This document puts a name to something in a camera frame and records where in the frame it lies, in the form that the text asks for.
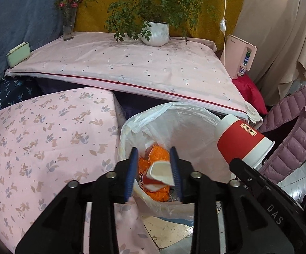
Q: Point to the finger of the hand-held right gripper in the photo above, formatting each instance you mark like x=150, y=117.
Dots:
x=244, y=173

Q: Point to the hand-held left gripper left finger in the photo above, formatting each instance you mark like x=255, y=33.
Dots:
x=131, y=174

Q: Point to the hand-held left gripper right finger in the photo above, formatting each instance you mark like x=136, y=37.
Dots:
x=176, y=174

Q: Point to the crushed red paper cup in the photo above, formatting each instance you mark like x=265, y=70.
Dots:
x=158, y=170

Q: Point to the orange mesh net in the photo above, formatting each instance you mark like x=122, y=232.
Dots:
x=158, y=152

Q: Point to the trash bin with white bag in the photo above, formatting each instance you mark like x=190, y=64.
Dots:
x=190, y=132

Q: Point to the pink down jacket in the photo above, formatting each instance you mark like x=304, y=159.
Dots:
x=295, y=127

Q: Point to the red cloth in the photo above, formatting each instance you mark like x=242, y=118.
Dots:
x=250, y=95

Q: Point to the pink tablecloth with red stripe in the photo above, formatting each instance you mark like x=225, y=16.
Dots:
x=142, y=66

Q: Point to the potted plant in white pot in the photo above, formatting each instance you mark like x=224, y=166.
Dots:
x=155, y=33

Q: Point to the beige curtain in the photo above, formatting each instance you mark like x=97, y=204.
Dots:
x=274, y=31

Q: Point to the navy floral cloth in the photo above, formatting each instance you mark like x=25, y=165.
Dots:
x=7, y=95

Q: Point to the glass vase with pink flowers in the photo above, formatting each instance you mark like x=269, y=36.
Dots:
x=69, y=29

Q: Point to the yellow hanging cloth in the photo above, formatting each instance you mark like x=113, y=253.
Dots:
x=95, y=18

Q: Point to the green tissue box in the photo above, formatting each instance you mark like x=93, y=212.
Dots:
x=18, y=55

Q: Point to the blue hanging cloth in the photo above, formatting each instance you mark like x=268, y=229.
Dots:
x=23, y=18

